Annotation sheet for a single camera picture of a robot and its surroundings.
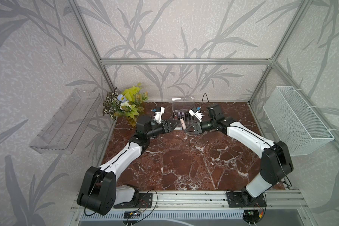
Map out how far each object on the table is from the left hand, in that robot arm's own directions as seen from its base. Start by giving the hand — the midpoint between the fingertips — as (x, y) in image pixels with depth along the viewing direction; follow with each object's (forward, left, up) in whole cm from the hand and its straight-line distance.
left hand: (177, 124), depth 75 cm
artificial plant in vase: (+17, +31, -3) cm, 36 cm away
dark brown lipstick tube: (+21, +3, -18) cm, 28 cm away
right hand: (-1, -5, -4) cm, 6 cm away
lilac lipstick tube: (+22, -4, -18) cm, 29 cm away
